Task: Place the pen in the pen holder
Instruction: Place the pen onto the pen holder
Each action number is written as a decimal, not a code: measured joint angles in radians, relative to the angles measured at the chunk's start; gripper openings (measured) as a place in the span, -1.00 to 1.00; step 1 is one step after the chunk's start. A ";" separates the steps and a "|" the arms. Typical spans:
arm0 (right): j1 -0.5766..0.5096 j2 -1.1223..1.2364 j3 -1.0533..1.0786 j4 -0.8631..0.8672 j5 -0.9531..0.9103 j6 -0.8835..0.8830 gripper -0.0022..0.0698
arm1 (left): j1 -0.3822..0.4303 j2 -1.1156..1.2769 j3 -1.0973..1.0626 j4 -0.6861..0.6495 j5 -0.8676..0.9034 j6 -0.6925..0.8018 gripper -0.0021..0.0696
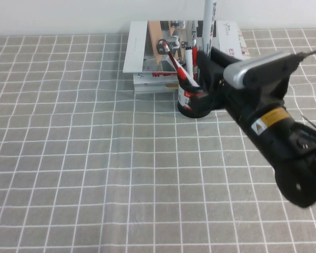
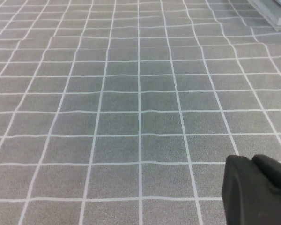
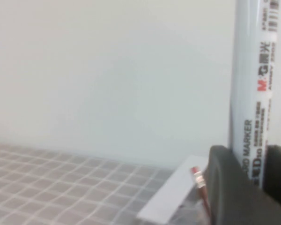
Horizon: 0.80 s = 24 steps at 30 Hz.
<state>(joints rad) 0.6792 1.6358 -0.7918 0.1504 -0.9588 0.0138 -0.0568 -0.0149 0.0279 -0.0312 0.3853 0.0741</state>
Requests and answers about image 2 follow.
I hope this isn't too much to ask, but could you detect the grey white-grid tablecloth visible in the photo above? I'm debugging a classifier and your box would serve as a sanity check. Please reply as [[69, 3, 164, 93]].
[[0, 0, 281, 225]]

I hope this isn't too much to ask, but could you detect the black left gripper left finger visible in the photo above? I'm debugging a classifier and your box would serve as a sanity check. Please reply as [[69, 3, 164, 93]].
[[221, 154, 281, 225]]

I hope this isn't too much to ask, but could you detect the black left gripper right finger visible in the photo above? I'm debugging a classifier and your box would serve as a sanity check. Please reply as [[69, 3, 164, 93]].
[[251, 154, 281, 199]]

